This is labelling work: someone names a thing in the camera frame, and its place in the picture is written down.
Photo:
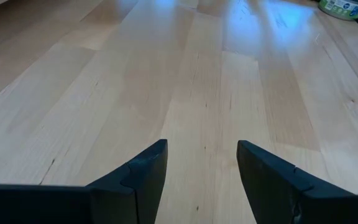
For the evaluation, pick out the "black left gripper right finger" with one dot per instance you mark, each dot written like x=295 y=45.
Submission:
x=284 y=202

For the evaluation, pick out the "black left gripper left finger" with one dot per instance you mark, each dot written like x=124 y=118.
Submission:
x=120 y=202

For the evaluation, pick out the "tuna can green white label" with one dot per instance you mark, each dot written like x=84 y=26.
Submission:
x=343 y=7

